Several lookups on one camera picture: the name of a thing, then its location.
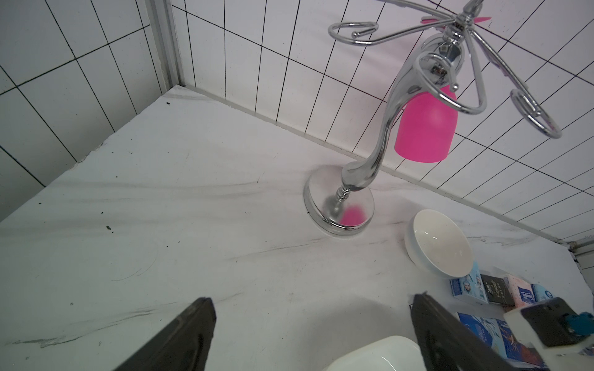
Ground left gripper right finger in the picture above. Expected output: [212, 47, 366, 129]
[411, 293, 513, 370]

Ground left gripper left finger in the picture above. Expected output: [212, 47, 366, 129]
[117, 298, 217, 370]

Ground blue white tissue pack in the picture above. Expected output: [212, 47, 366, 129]
[456, 312, 507, 359]

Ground white storage box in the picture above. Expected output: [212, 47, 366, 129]
[325, 335, 426, 371]

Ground light blue tissue pack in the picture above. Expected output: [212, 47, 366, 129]
[450, 261, 488, 305]

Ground blue red tissue pack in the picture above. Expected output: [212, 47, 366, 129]
[496, 319, 547, 369]

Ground small black tissue pack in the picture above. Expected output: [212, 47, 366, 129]
[481, 275, 515, 308]

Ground pink Tempo side pack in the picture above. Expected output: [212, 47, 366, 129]
[504, 275, 536, 309]

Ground blue tissue pack bottom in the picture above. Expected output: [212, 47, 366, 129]
[532, 284, 555, 302]

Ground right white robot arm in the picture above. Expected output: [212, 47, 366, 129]
[542, 346, 594, 371]

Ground white ceramic bowl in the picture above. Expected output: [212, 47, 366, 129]
[405, 210, 475, 280]

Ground chrome hook stand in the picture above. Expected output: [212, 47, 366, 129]
[303, 1, 562, 237]

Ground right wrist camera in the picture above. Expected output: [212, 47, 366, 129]
[504, 297, 593, 357]

